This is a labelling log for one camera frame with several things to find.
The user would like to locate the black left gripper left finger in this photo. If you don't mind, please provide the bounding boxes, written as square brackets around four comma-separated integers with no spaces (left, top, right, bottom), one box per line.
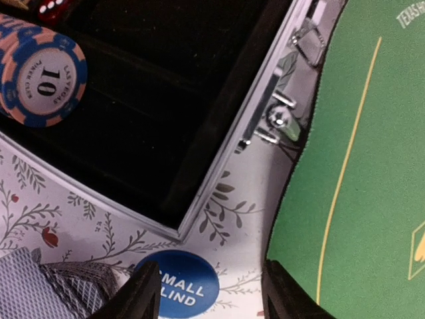
[89,261,161,319]

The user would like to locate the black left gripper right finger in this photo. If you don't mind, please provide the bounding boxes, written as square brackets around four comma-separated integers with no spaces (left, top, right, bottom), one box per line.
[262,259,332,319]

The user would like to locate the blue small blind button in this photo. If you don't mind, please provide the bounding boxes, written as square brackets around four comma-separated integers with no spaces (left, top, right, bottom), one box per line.
[135,250,220,318]

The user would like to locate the round green poker mat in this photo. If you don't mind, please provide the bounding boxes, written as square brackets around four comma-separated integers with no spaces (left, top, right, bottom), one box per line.
[266,1,424,318]

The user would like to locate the grey playing card deck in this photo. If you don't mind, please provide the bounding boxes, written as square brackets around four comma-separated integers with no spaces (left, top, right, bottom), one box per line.
[1,247,118,318]

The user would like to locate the floral white tablecloth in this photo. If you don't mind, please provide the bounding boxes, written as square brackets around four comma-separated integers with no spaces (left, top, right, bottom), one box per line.
[1,140,297,318]

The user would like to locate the aluminium poker chip case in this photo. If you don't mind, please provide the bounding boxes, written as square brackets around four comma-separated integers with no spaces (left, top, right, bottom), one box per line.
[1,1,345,239]

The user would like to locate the poker chip row lower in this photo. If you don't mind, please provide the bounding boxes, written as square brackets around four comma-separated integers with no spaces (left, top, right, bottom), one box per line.
[1,14,88,128]

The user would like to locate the red dice in case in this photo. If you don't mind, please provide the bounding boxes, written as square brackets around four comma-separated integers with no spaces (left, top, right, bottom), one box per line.
[37,0,74,25]

